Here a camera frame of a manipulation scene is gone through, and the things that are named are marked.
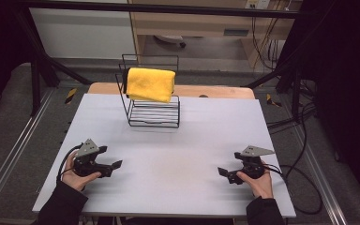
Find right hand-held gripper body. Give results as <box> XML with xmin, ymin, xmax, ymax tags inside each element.
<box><xmin>227</xmin><ymin>144</ymin><xmax>277</xmax><ymax>186</ymax></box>

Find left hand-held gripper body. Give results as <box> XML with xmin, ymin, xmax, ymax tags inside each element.
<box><xmin>72</xmin><ymin>138</ymin><xmax>113</xmax><ymax>179</ymax></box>

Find black wire rack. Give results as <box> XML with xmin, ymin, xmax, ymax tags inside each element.
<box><xmin>114</xmin><ymin>53</ymin><xmax>182</xmax><ymax>129</ymax></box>

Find yellow towel with black trim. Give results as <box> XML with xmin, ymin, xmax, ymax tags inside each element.
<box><xmin>122</xmin><ymin>67</ymin><xmax>177</xmax><ymax>104</ymax></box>

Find person's right hand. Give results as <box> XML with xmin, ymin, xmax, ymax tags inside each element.
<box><xmin>236</xmin><ymin>160</ymin><xmax>275</xmax><ymax>200</ymax></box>

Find person's left hand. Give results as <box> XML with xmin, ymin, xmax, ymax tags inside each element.
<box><xmin>61</xmin><ymin>152</ymin><xmax>103</xmax><ymax>192</ymax></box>

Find yellow black floor tape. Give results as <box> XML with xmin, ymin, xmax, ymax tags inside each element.
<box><xmin>264</xmin><ymin>93</ymin><xmax>283</xmax><ymax>108</ymax></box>
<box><xmin>64</xmin><ymin>87</ymin><xmax>78</xmax><ymax>106</ymax></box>

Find wooden table board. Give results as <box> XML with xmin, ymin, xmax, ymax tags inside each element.
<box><xmin>87</xmin><ymin>82</ymin><xmax>257</xmax><ymax>100</ymax></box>

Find black metal stand leg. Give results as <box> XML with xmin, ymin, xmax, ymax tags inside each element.
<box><xmin>11</xmin><ymin>8</ymin><xmax>94</xmax><ymax>117</ymax></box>
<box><xmin>244</xmin><ymin>60</ymin><xmax>305</xmax><ymax>124</ymax></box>

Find white cabinet panel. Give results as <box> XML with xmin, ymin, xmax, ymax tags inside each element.
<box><xmin>28</xmin><ymin>7</ymin><xmax>138</xmax><ymax>61</ymax></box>

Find office chair base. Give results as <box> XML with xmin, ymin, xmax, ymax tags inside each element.
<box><xmin>152</xmin><ymin>34</ymin><xmax>188</xmax><ymax>49</ymax></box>

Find dark curtain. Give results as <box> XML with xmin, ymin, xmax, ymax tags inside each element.
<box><xmin>0</xmin><ymin>0</ymin><xmax>35</xmax><ymax>117</ymax></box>
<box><xmin>284</xmin><ymin>0</ymin><xmax>360</xmax><ymax>204</ymax></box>

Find light wooden desk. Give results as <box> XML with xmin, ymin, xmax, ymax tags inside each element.
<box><xmin>127</xmin><ymin>0</ymin><xmax>305</xmax><ymax>68</ymax></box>

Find left hand-held gripper black cable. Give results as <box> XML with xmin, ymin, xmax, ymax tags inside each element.
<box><xmin>55</xmin><ymin>142</ymin><xmax>84</xmax><ymax>184</ymax></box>

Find hand-held gripper black cable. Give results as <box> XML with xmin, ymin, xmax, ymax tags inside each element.
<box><xmin>55</xmin><ymin>142</ymin><xmax>84</xmax><ymax>184</ymax></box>
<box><xmin>262</xmin><ymin>162</ymin><xmax>323</xmax><ymax>217</ymax></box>

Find black floor cables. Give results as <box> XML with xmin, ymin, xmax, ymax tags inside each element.
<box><xmin>266</xmin><ymin>79</ymin><xmax>319</xmax><ymax>136</ymax></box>

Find right hand-held gripper black cable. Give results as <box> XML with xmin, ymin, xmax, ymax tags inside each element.
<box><xmin>262</xmin><ymin>162</ymin><xmax>323</xmax><ymax>217</ymax></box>

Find aluminium floor rail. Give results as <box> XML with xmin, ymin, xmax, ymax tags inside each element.
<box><xmin>292</xmin><ymin>124</ymin><xmax>349</xmax><ymax>225</ymax></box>
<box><xmin>0</xmin><ymin>88</ymin><xmax>57</xmax><ymax>214</ymax></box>

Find hanging cables under desk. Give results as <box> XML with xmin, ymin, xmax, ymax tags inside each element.
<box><xmin>250</xmin><ymin>16</ymin><xmax>283</xmax><ymax>71</ymax></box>

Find white wall socket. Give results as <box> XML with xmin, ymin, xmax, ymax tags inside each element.
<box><xmin>244</xmin><ymin>0</ymin><xmax>272</xmax><ymax>10</ymax></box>

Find black metal frame crossbar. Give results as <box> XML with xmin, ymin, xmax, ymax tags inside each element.
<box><xmin>11</xmin><ymin>0</ymin><xmax>308</xmax><ymax>20</ymax></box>

